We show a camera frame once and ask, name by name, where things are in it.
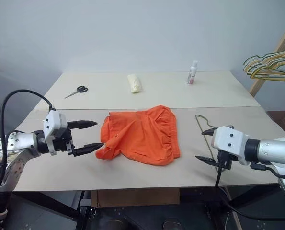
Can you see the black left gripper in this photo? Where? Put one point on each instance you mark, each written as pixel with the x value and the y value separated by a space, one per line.
pixel 60 143

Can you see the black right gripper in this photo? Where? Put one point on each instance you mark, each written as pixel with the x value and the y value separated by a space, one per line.
pixel 224 159

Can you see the orange shorts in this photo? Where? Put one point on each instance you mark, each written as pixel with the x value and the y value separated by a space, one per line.
pixel 142 134

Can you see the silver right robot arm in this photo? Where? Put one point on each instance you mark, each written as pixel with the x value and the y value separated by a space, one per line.
pixel 271 148

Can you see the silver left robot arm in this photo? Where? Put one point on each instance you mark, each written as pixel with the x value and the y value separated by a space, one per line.
pixel 17 141

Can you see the rolled cream cloth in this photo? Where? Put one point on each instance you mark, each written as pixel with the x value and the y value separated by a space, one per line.
pixel 134 83

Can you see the flat brown cardboard box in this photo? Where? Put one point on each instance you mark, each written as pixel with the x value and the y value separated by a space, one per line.
pixel 132 197

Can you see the white spray bottle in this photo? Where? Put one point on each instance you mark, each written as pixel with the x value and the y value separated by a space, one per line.
pixel 192 69

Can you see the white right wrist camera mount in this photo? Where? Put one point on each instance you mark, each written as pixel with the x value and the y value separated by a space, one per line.
pixel 228 139

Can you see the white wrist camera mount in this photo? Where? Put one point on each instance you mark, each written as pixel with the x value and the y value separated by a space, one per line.
pixel 54 122
pixel 228 139

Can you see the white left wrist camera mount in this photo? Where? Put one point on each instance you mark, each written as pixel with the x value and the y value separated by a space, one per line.
pixel 54 122

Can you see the black table frame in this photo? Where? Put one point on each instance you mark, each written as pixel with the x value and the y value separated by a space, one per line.
pixel 83 208

